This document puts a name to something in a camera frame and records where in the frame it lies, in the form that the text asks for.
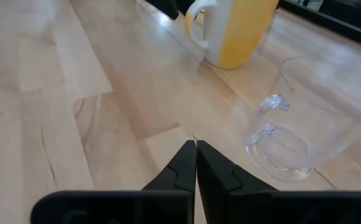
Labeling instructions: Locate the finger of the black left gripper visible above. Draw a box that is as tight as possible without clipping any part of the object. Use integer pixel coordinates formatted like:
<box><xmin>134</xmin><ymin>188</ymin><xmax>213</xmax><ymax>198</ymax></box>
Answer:
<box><xmin>145</xmin><ymin>0</ymin><xmax>181</xmax><ymax>21</ymax></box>

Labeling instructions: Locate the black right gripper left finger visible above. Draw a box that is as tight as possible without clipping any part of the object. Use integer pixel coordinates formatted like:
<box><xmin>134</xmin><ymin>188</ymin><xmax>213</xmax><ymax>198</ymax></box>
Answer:
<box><xmin>30</xmin><ymin>139</ymin><xmax>198</xmax><ymax>224</ymax></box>

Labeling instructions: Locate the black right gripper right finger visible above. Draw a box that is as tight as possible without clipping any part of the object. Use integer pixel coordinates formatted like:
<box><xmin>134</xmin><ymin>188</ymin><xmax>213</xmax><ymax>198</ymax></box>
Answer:
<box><xmin>196</xmin><ymin>139</ymin><xmax>361</xmax><ymax>224</ymax></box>

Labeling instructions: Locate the clear glass mug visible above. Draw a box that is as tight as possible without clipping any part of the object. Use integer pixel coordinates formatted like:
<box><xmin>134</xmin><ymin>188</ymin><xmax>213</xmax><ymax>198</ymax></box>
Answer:
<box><xmin>244</xmin><ymin>55</ymin><xmax>361</xmax><ymax>184</ymax></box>

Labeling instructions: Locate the yellow and white ceramic mug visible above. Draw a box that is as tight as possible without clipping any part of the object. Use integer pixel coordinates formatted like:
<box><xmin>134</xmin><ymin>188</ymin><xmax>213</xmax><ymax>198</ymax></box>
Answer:
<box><xmin>184</xmin><ymin>0</ymin><xmax>280</xmax><ymax>70</ymax></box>

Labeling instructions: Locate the black table edge rail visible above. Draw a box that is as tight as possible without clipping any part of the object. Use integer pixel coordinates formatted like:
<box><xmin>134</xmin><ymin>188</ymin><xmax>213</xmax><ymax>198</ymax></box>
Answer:
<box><xmin>278</xmin><ymin>0</ymin><xmax>361</xmax><ymax>52</ymax></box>

